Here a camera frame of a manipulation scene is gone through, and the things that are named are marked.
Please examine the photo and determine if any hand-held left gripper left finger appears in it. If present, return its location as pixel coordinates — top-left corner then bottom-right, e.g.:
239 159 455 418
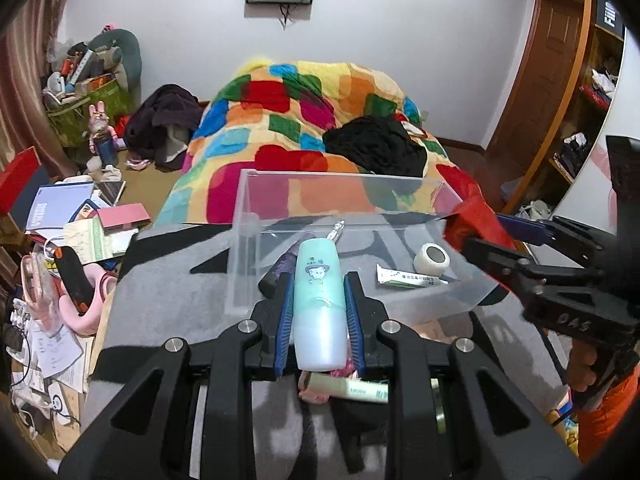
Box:
60 273 297 480

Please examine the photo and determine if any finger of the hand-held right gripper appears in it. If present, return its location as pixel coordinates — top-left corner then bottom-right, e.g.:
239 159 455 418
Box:
495 213 609 267
462 237 605 307

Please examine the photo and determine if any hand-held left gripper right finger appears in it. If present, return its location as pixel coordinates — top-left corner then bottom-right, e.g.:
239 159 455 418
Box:
343 272 584 480

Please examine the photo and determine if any light teal plastic bottle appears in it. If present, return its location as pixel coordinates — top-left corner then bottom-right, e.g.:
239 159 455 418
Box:
292 239 349 372

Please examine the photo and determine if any red packet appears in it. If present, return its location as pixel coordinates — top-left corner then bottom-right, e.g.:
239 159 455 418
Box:
443 198 519 293

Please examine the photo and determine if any clear plastic box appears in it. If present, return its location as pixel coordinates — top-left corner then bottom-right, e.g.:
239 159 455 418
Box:
225 169 507 322

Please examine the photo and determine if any person's right forearm orange sleeve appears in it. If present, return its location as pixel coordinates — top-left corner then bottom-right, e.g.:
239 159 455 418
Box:
575 364 640 464

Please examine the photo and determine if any person's right hand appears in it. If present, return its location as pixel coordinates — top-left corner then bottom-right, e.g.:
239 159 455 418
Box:
567 346 599 393

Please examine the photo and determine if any dark purple tube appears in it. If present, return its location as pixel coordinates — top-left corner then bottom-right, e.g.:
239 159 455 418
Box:
258 247 302 297

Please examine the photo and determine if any white green tube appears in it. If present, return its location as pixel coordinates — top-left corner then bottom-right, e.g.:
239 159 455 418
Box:
299 371 391 405

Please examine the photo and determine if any white ointment tube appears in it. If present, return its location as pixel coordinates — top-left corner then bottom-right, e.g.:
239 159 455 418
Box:
376 264 450 291

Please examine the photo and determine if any white tape roll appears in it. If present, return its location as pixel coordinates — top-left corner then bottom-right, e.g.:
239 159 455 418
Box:
413 243 448 277

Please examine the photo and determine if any grey black patterned mat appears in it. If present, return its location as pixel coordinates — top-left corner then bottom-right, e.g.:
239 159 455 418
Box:
84 210 577 480

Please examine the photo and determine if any wooden wardrobe shelf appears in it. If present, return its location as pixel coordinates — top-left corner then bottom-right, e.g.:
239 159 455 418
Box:
549 24 632 187

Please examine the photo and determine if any black cloth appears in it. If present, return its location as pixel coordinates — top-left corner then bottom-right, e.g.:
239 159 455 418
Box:
322 116 427 179

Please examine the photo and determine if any wooden door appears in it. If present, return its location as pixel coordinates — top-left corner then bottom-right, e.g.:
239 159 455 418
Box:
482 0 597 162

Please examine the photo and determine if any pink tape dispenser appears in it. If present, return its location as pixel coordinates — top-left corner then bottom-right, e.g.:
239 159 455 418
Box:
60 264 119 334

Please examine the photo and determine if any pink box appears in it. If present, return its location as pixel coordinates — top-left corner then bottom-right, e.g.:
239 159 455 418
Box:
94 203 151 231

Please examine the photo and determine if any colourful patchwork blanket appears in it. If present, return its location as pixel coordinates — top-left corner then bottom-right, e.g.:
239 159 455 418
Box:
154 59 493 227

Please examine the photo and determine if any green patterned paper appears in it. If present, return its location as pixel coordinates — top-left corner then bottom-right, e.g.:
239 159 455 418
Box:
62 217 132 266

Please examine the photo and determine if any black orange device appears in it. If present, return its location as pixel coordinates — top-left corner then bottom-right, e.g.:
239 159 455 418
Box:
53 247 96 311

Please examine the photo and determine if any pile of white papers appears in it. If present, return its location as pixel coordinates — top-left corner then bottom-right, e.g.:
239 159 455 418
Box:
9 310 87 397

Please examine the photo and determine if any pink clear pouch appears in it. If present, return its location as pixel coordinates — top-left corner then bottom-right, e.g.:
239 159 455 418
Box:
20 252 66 326

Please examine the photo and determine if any dark clothes pile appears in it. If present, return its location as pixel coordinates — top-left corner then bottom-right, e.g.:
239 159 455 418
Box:
122 84 204 171

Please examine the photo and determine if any white blue book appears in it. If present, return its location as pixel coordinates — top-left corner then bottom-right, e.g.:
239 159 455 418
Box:
25 183 96 234

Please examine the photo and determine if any pink rabbit toy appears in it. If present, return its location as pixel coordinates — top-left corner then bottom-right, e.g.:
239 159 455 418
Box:
87 101 121 171

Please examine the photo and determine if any dark blue box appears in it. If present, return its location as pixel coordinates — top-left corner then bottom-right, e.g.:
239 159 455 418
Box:
9 164 52 231

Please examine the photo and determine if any green basket of clutter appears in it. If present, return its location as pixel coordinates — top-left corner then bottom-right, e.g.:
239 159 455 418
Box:
47 77 134 149

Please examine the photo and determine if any red box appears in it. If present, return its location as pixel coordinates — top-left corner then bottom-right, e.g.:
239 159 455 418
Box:
0 146 44 216

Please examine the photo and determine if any grey neck pillow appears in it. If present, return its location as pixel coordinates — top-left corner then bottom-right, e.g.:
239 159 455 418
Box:
87 28 144 106

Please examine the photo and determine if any striped brown curtain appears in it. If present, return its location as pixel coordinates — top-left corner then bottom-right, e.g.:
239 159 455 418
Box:
0 0 82 177

